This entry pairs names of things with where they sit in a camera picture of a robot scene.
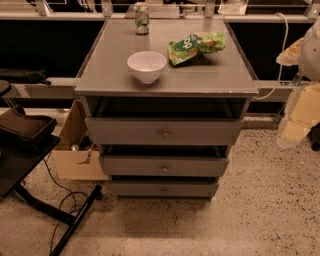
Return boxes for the green white soda can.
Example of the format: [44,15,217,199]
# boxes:
[134,2,149,35]

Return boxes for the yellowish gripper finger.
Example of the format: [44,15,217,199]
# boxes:
[277,82,320,148]

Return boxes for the black floor cable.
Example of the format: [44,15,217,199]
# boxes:
[42,156,88,256]

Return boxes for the cardboard box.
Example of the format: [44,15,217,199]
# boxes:
[53,100,107,180]

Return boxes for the grey drawer cabinet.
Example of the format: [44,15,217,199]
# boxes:
[73,18,260,201]

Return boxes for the black stand table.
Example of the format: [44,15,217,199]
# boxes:
[0,79,104,256]

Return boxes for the green chip bag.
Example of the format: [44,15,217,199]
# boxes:
[168,32,225,66]

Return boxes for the grey top drawer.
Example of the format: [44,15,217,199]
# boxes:
[85,118,242,146]

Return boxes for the white bowl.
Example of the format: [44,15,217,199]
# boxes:
[127,51,167,84]

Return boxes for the white hanging cable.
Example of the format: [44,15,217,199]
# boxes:
[252,12,290,101]

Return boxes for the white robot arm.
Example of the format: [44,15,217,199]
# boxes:
[276,20,320,148]

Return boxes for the grey bottom drawer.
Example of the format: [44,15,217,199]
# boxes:
[110,182,218,197]

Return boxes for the grey drawer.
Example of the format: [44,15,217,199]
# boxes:
[110,182,218,197]
[85,118,242,146]
[100,156,229,177]

